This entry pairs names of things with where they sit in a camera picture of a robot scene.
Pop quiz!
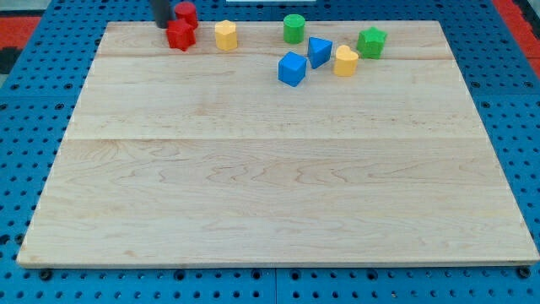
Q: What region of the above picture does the red cylinder block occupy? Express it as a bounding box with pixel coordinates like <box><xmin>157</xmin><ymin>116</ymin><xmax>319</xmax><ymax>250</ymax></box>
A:
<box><xmin>174</xmin><ymin>1</ymin><xmax>198</xmax><ymax>29</ymax></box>

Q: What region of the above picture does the yellow hexagon block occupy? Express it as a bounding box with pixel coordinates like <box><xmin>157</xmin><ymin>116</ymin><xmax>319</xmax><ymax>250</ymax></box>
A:
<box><xmin>214</xmin><ymin>20</ymin><xmax>238</xmax><ymax>51</ymax></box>

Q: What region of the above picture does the green cylinder block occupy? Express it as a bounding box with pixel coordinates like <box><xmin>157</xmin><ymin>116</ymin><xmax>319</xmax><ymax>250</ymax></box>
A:
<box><xmin>283</xmin><ymin>14</ymin><xmax>305</xmax><ymax>44</ymax></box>

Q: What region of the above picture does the yellow heart block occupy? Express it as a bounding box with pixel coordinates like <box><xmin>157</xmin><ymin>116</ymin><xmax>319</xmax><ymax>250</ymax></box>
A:
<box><xmin>333</xmin><ymin>45</ymin><xmax>359</xmax><ymax>77</ymax></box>

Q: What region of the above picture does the blue triangle block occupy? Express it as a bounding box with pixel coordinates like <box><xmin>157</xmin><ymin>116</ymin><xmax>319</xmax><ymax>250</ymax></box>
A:
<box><xmin>307</xmin><ymin>36</ymin><xmax>332</xmax><ymax>69</ymax></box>

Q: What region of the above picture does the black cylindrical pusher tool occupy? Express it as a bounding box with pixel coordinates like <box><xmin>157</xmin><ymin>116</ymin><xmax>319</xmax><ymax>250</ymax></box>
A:
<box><xmin>150</xmin><ymin>0</ymin><xmax>171</xmax><ymax>29</ymax></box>

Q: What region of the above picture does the light wooden board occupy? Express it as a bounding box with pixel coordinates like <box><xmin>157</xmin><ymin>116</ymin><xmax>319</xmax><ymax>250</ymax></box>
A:
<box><xmin>17</xmin><ymin>21</ymin><xmax>539</xmax><ymax>269</ymax></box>

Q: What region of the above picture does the green star block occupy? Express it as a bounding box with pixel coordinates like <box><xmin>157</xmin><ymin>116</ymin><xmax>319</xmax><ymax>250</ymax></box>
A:
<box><xmin>356</xmin><ymin>27</ymin><xmax>387</xmax><ymax>59</ymax></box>

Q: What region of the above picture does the red star block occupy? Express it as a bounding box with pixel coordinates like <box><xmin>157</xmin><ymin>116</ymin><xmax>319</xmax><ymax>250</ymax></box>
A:
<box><xmin>165</xmin><ymin>19</ymin><xmax>196</xmax><ymax>52</ymax></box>

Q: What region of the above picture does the blue cube block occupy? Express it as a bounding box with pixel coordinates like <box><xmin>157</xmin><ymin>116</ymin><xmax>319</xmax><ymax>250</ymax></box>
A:
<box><xmin>278</xmin><ymin>52</ymin><xmax>307</xmax><ymax>87</ymax></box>

